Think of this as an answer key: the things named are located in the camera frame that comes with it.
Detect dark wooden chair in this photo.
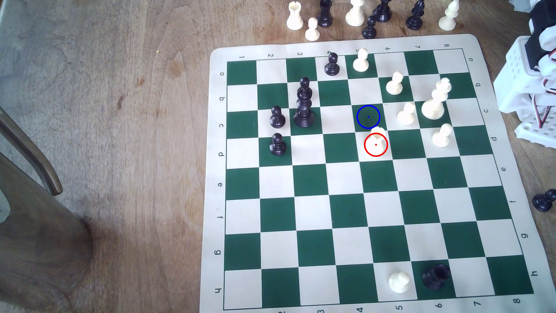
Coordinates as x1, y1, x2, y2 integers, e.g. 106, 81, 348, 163
0, 106, 94, 311

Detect white rook chess piece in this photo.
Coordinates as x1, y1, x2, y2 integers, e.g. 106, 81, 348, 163
286, 1, 304, 31
388, 272, 411, 294
367, 126, 388, 156

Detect tall white chess piece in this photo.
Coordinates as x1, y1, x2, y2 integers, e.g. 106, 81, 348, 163
345, 0, 366, 27

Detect white bishop chess piece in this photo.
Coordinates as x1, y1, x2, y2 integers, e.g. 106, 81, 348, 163
438, 0, 460, 32

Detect red white servo wires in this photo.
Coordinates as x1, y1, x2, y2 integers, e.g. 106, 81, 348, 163
533, 93, 549, 129

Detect black king chess piece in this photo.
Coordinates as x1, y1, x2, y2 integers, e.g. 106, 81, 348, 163
293, 86, 315, 128

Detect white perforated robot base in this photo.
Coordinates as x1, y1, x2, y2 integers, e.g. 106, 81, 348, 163
515, 109, 556, 149

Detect green and white chess mat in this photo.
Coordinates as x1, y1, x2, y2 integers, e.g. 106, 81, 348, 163
199, 34, 556, 313

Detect tall black chess piece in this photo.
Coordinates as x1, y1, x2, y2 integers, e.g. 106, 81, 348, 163
372, 0, 393, 23
317, 0, 334, 28

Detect black bishop chess piece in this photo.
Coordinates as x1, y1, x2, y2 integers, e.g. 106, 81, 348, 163
406, 0, 425, 31

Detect white pawn chess piece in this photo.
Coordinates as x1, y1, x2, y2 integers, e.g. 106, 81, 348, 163
353, 48, 370, 73
304, 17, 321, 42
432, 123, 453, 148
386, 71, 404, 96
397, 102, 417, 126

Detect black rook chess piece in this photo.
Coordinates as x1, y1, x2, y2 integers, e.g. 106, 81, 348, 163
422, 263, 451, 291

